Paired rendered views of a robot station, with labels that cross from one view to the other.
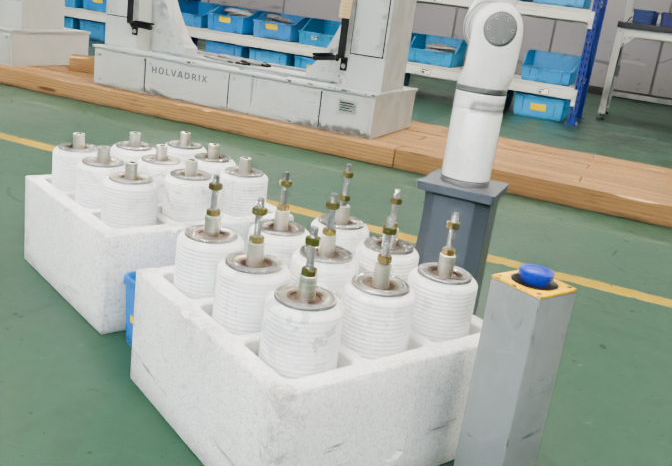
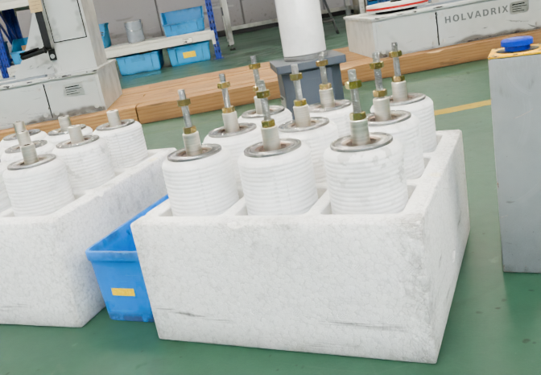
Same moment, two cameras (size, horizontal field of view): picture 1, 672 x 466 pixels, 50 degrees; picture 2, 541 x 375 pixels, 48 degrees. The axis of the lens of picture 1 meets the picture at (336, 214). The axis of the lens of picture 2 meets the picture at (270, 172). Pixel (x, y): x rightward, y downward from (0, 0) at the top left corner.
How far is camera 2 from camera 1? 0.49 m
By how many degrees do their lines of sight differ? 24
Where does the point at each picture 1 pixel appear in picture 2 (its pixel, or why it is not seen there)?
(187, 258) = (192, 180)
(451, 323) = (430, 133)
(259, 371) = (371, 219)
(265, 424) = (406, 260)
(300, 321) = (386, 156)
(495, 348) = (513, 116)
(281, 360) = (378, 203)
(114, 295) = (78, 281)
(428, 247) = not seen: hidden behind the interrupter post
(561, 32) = (162, 1)
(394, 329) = (419, 146)
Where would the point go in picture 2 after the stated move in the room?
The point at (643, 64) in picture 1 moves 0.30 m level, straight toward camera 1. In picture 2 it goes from (231, 5) to (232, 5)
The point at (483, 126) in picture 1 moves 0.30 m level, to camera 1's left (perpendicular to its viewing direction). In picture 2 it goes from (311, 1) to (173, 26)
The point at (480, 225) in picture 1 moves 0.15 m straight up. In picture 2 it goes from (339, 84) to (328, 12)
